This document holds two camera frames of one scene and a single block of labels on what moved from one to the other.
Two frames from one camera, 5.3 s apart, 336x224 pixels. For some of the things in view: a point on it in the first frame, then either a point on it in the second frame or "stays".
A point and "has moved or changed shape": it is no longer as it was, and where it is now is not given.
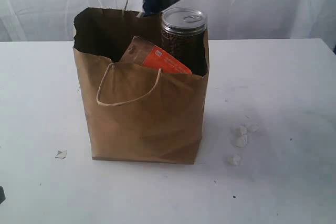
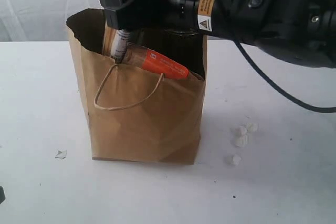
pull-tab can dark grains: (184, 37) stays
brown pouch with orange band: (141, 52) has moved or changed shape
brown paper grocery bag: (135, 114) stays
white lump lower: (237, 160) stays
